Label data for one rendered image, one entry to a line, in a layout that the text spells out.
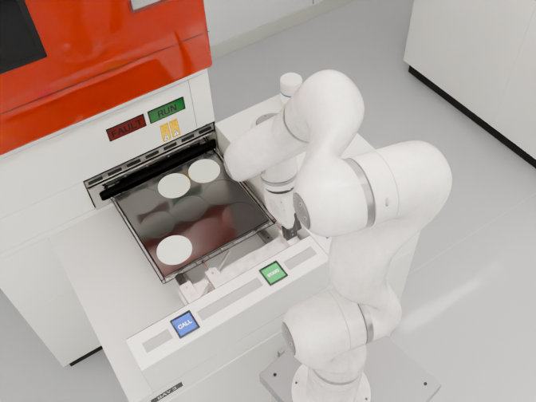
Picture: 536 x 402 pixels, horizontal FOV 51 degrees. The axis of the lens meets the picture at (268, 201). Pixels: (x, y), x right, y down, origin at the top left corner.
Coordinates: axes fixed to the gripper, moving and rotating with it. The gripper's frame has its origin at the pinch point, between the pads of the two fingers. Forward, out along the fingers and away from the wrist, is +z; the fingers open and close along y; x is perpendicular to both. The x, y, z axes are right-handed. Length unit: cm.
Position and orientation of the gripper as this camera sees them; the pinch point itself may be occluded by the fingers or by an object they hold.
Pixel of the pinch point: (289, 230)
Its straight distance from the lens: 136.9
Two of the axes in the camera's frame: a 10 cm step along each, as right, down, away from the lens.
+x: 8.4, -4.4, 3.2
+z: 1.5, 7.5, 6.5
